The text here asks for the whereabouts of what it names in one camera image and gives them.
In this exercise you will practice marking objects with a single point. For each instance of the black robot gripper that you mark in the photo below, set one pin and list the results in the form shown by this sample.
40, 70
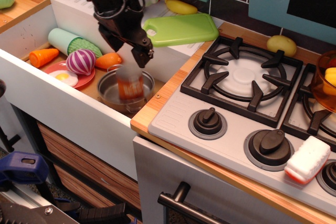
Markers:
120, 23

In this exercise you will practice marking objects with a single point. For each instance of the orange toy beans can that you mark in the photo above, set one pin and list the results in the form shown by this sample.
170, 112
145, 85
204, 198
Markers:
130, 82

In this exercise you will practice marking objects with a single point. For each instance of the small steel pot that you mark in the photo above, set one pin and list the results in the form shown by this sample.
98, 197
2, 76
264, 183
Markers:
108, 90

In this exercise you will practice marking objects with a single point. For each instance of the orange toy carrot right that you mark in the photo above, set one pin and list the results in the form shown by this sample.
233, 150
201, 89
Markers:
108, 60

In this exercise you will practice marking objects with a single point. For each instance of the orange toy carrot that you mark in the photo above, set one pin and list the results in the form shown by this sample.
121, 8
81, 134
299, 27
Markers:
39, 58
108, 60

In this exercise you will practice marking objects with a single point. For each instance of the purple striped toy onion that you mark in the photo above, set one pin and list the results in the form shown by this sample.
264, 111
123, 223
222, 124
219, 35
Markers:
81, 61

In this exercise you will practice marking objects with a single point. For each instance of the red toy plate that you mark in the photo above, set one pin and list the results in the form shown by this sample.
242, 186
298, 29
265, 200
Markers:
61, 66

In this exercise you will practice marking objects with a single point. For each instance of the yellow toy banana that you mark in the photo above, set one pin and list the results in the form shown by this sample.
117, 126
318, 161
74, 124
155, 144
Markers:
180, 7

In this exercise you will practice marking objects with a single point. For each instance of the toy fried egg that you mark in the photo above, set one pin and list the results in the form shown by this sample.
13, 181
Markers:
65, 76

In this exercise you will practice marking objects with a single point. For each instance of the green plastic cutting board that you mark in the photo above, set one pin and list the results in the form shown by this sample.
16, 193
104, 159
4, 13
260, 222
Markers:
180, 29

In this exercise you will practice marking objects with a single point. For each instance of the orange toy carrot left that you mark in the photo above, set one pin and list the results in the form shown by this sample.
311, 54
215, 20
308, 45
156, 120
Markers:
39, 58

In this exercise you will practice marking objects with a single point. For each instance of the black left stove knob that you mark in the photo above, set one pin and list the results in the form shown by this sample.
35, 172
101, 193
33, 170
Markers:
207, 124

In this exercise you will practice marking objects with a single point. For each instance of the black stove knob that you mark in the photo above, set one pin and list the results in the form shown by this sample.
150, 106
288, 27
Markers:
268, 149
207, 124
326, 177

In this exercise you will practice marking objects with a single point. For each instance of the black left burner grate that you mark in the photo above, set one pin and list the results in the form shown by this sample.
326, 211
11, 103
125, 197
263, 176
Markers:
243, 79

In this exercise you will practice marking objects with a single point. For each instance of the black burner grate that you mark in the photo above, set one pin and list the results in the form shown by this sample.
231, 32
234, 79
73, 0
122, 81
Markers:
302, 119
243, 79

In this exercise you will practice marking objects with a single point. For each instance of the grey toy stove top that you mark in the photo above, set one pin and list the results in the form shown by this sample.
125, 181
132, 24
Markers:
171, 124

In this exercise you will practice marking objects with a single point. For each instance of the yellow toy potato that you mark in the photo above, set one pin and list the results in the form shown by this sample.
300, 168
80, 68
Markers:
283, 43

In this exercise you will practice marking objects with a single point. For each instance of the blue clamp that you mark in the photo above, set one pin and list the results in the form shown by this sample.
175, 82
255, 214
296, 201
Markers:
23, 168

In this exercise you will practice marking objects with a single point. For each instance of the black middle stove knob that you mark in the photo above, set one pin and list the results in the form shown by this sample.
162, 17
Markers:
268, 149

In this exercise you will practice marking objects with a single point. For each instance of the orange transparent bowl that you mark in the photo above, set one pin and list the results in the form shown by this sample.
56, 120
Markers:
323, 82

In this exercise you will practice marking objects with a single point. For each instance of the white red toy sponge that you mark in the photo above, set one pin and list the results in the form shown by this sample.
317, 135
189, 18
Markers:
307, 160

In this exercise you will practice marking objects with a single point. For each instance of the black right burner grate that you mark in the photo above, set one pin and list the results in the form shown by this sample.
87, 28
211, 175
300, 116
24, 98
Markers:
302, 119

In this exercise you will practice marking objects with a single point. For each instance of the black right stove knob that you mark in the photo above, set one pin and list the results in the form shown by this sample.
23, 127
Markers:
326, 177

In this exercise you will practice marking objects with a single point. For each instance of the black oven door handle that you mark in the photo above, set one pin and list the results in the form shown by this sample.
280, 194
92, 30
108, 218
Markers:
176, 203

